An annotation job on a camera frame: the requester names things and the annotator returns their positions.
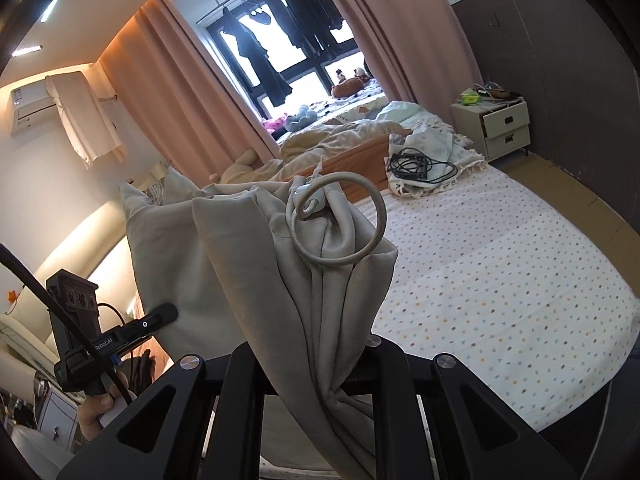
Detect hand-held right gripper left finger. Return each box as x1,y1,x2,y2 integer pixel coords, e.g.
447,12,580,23
56,341,271,480

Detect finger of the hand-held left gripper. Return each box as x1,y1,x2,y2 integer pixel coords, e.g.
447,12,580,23
122,303,179,344

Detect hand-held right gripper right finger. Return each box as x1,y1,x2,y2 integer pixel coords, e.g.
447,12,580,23
342,335,583,480

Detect beige jacket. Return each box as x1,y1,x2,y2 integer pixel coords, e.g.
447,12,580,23
120,172,399,480

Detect folded black clothes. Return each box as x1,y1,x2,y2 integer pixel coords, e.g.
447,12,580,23
117,347,168,396

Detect row of hanging dark clothes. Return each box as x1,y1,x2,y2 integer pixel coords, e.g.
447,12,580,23
220,0,351,109

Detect person's left hand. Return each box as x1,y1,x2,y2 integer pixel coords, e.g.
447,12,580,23
76,384,133,443

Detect cream padded headboard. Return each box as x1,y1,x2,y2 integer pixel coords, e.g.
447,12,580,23
0,195,166,361

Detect bed with floral sheet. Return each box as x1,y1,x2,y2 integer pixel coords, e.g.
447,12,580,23
250,157,640,467

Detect orange blanket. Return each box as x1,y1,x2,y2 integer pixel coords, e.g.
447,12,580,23
320,137,401,202

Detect white air conditioner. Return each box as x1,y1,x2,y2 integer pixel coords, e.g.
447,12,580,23
0,62,108,136

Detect pink curtain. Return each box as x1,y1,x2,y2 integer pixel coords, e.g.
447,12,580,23
97,0,281,181
305,0,479,107

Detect white fringed cloth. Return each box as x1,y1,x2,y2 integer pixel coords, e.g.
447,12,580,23
387,120,489,199

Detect crumpled beige quilt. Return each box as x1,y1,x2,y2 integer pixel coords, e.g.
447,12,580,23
277,105,416,171

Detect blue plush toy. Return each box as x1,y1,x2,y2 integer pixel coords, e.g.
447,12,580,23
284,105,319,134

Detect flat cardboard sheet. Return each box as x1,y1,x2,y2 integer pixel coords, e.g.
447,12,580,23
495,152,632,242

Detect white nightstand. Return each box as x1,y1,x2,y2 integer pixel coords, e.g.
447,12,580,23
450,97,532,164

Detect brown plush toy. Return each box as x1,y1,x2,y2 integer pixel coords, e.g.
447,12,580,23
331,67,374,99

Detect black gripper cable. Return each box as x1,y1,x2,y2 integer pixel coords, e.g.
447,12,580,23
0,244,138,406

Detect wall air conditioner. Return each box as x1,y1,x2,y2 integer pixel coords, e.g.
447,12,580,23
45,72,127,170

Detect black cable bundle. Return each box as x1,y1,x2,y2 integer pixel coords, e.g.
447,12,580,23
386,147,459,186

